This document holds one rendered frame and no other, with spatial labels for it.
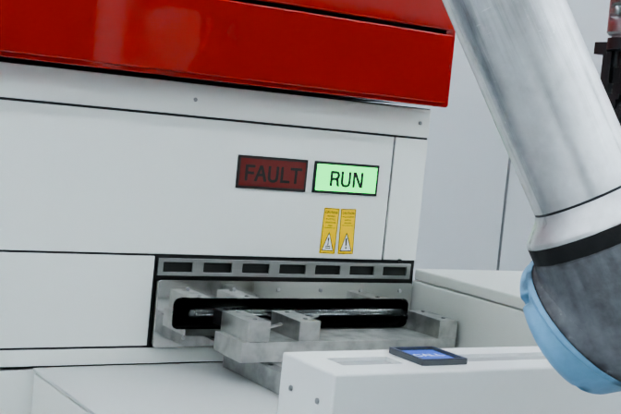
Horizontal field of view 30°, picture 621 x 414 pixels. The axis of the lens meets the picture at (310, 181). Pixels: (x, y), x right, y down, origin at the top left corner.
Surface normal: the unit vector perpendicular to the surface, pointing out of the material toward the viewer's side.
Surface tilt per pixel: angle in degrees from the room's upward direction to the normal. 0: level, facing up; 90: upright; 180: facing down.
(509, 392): 90
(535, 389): 90
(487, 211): 90
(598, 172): 85
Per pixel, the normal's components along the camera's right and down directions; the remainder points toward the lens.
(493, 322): -0.85, -0.06
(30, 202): 0.52, 0.10
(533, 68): -0.18, 0.10
